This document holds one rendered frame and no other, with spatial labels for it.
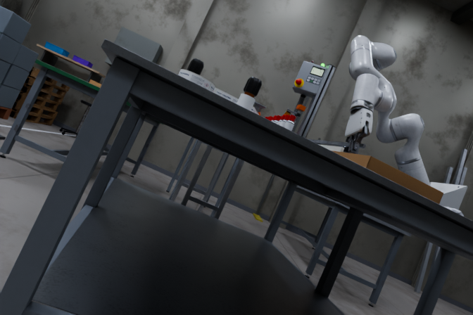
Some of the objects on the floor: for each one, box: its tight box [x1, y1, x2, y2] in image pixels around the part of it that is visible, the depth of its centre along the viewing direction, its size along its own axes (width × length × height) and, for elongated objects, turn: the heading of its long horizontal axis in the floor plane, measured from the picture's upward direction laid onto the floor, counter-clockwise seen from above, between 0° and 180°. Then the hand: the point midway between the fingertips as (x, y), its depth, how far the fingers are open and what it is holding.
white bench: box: [0, 59, 163, 177], centre depth 366 cm, size 190×75×80 cm, turn 83°
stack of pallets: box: [11, 67, 70, 126], centre depth 542 cm, size 107×74×76 cm
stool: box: [60, 100, 92, 137], centre depth 574 cm, size 51×49×61 cm
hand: (353, 148), depth 129 cm, fingers closed
